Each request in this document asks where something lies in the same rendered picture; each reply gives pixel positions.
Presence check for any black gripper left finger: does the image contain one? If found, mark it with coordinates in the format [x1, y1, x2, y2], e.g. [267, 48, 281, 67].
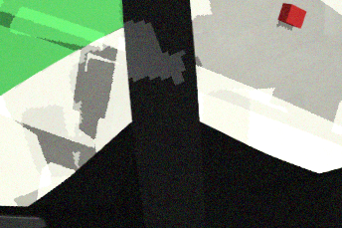
[0, 122, 146, 228]

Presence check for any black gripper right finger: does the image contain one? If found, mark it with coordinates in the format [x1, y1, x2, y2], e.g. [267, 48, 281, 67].
[200, 122, 342, 228]

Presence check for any red cube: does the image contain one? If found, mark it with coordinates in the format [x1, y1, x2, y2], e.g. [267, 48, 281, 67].
[278, 3, 307, 28]

